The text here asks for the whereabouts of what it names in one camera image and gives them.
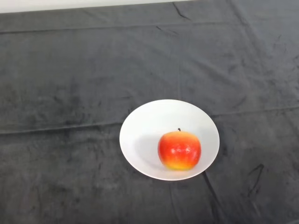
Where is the white round plate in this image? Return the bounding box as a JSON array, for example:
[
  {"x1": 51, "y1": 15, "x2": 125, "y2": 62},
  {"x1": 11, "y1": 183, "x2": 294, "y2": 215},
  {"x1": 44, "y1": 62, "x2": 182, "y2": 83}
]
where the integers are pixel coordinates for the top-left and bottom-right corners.
[{"x1": 119, "y1": 99, "x2": 220, "y2": 181}]

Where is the black cloth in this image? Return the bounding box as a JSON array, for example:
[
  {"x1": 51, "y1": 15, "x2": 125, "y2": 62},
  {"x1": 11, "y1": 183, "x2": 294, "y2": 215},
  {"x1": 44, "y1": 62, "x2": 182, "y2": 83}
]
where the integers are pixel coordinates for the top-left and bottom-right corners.
[{"x1": 0, "y1": 0, "x2": 299, "y2": 224}]

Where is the red yellow apple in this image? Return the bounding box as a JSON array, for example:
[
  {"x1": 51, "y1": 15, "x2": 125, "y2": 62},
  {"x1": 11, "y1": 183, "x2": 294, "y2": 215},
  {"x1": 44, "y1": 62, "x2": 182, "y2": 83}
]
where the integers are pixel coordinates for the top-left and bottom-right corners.
[{"x1": 157, "y1": 127, "x2": 202, "y2": 171}]

